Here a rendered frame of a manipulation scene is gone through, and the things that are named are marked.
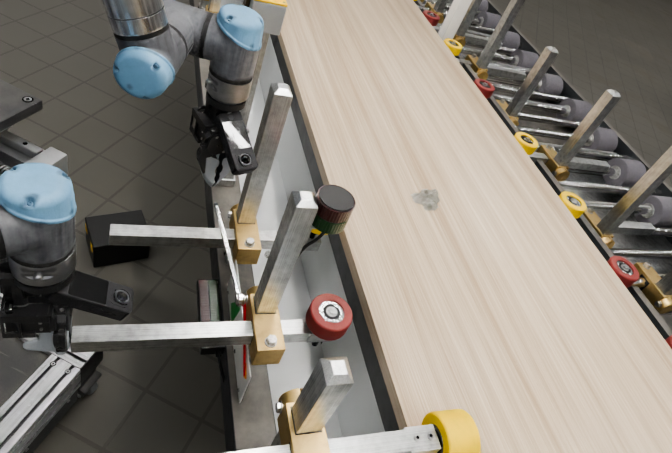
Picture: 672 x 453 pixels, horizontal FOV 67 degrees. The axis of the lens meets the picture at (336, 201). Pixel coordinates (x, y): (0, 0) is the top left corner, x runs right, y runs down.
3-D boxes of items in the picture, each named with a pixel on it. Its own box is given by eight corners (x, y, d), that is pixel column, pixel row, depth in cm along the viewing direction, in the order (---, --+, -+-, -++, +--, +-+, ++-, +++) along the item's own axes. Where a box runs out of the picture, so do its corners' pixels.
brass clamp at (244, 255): (230, 264, 107) (235, 248, 103) (225, 217, 116) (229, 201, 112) (259, 264, 109) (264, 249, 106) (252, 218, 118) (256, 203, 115)
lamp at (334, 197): (284, 298, 86) (321, 210, 73) (279, 271, 90) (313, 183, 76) (316, 297, 89) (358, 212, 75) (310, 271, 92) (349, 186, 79)
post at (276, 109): (226, 264, 118) (274, 90, 87) (225, 253, 120) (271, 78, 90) (241, 265, 119) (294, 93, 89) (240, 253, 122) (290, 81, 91)
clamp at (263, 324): (251, 365, 88) (257, 350, 85) (242, 300, 97) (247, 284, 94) (282, 364, 90) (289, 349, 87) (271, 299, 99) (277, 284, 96)
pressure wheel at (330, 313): (298, 364, 94) (316, 330, 86) (291, 326, 99) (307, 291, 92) (338, 361, 97) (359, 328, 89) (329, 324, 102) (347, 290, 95)
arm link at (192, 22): (126, 8, 74) (201, 32, 76) (151, -18, 83) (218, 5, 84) (124, 56, 79) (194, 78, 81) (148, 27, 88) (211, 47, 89)
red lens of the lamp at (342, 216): (317, 222, 74) (321, 211, 73) (309, 193, 78) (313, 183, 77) (355, 224, 76) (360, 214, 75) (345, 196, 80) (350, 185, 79)
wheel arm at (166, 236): (108, 249, 100) (109, 234, 97) (109, 235, 102) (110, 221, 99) (316, 253, 116) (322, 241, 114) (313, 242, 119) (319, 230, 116)
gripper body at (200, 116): (223, 128, 103) (234, 77, 96) (242, 155, 99) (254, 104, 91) (187, 132, 99) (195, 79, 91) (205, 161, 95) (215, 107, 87)
